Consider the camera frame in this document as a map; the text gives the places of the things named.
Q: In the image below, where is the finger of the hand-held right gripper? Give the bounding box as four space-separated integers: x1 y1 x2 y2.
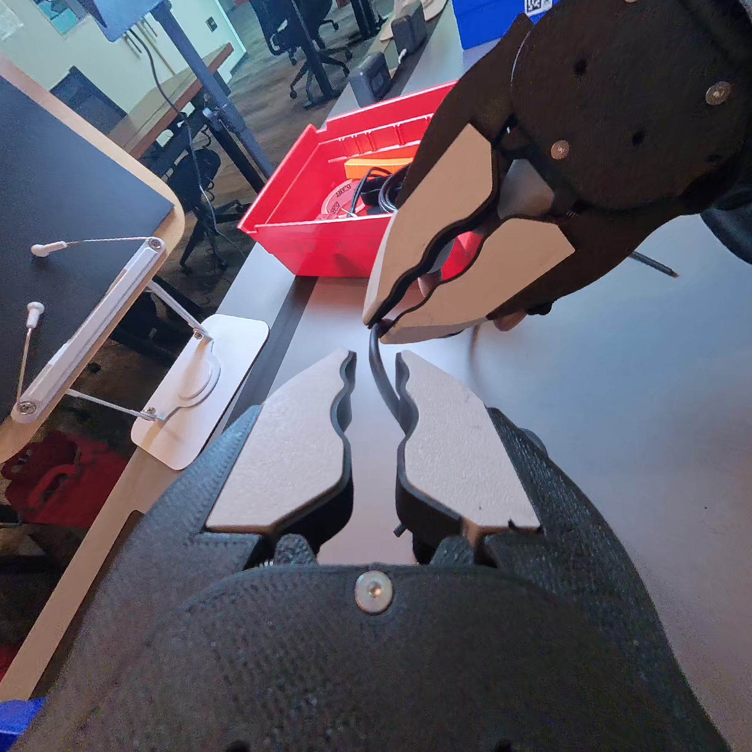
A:
363 122 501 323
381 217 577 344

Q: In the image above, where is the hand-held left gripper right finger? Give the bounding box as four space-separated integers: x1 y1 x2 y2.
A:
395 350 541 547

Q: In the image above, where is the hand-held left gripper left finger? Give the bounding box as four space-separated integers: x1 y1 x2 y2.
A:
204 348 357 537

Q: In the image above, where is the black rubber ring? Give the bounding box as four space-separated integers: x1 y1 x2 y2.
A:
367 317 488 427

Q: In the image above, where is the person's right forearm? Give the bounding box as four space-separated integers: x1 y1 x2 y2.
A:
702 188 752 265

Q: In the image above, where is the person's right hand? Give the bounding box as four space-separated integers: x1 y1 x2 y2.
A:
416 270 530 333

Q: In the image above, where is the orange box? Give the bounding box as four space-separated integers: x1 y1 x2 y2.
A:
343 154 415 180

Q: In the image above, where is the round tape spool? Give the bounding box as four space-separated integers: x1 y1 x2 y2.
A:
320 181 368 221

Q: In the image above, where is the grey box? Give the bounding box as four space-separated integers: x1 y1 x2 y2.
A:
389 3 428 56
348 52 393 107

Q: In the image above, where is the red plastic bin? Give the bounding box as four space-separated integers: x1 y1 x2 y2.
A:
238 79 488 280

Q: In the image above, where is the black pen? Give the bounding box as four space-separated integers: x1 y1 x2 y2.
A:
631 251 679 278

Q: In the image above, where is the blue plastic bin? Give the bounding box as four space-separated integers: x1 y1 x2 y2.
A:
451 0 565 51
0 696 45 752

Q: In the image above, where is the black office chair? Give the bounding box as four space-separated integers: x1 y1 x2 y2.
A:
249 0 353 109

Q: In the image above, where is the black light stand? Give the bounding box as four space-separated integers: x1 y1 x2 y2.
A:
153 6 271 192

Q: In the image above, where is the wooden desk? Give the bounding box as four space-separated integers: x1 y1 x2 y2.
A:
108 44 236 159

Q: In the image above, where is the black divider panel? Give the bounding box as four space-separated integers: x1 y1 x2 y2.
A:
0 56 186 465

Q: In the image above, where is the studio light panel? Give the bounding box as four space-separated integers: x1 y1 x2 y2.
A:
65 0 177 43

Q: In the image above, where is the dark cabinet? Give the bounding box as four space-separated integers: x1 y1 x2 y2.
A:
50 66 127 133

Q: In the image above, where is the black coiled cable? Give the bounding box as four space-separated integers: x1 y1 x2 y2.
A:
352 166 412 215

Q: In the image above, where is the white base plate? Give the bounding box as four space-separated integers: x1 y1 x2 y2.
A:
130 314 270 471

